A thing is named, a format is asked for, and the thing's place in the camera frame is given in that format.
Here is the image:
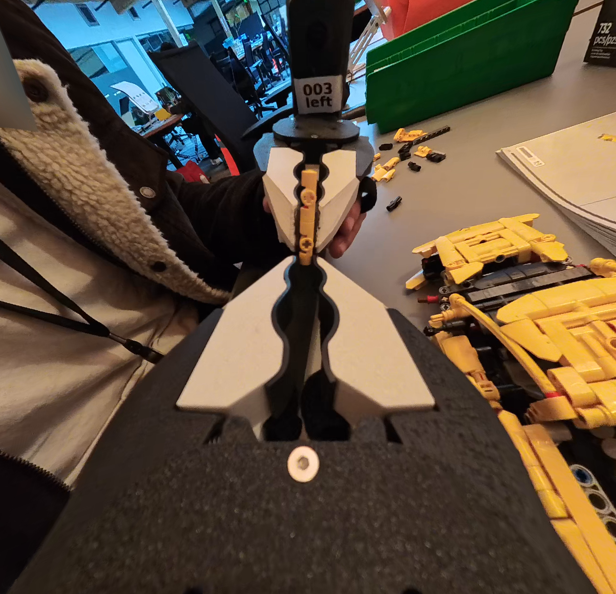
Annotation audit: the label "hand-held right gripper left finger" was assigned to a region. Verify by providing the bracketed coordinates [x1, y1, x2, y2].
[175, 254, 301, 442]

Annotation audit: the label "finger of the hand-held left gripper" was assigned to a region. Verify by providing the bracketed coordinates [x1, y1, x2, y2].
[261, 146, 305, 252]
[313, 150, 362, 254]

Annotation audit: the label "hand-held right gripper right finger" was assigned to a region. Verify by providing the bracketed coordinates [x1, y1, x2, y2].
[301, 258, 436, 442]

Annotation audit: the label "yellow brick piece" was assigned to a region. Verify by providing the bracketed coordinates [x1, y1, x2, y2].
[299, 168, 319, 236]

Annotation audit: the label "yellow brick toy car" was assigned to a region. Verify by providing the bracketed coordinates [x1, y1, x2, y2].
[406, 213, 616, 594]

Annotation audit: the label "instruction booklet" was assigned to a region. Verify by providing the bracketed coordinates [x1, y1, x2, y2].
[496, 113, 616, 258]

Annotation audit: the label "person's left forearm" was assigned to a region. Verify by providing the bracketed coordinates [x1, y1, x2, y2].
[166, 170, 289, 287]

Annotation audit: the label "grey desk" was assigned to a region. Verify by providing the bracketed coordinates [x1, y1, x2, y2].
[332, 7, 616, 594]

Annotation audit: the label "person's left hand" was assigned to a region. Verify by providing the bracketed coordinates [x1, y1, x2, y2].
[329, 200, 369, 260]

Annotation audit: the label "loose yellow and black bricks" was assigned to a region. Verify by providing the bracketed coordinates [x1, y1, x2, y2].
[371, 126, 451, 213]

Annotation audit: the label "metal folding stand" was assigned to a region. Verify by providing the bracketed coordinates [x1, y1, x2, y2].
[346, 4, 390, 82]

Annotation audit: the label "black office chair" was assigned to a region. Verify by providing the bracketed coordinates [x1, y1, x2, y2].
[147, 40, 294, 171]

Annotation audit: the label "green storage bin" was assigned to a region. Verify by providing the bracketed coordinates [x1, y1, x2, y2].
[365, 0, 588, 135]

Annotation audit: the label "dark toy car box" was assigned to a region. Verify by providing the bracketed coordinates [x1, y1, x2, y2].
[584, 0, 616, 67]

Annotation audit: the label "black lanyard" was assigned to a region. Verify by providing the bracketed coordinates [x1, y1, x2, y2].
[0, 240, 164, 364]

